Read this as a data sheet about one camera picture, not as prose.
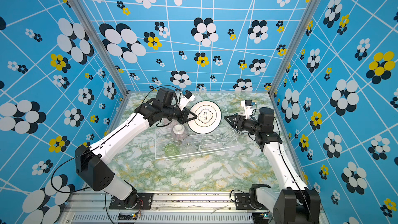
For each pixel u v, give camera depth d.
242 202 0.73
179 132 0.91
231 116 0.71
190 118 0.72
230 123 0.71
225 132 0.99
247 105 0.69
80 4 0.76
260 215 0.71
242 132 0.94
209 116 0.76
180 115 0.67
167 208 0.72
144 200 0.73
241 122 0.67
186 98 0.67
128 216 0.72
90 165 0.41
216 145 0.89
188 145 0.81
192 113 0.71
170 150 0.89
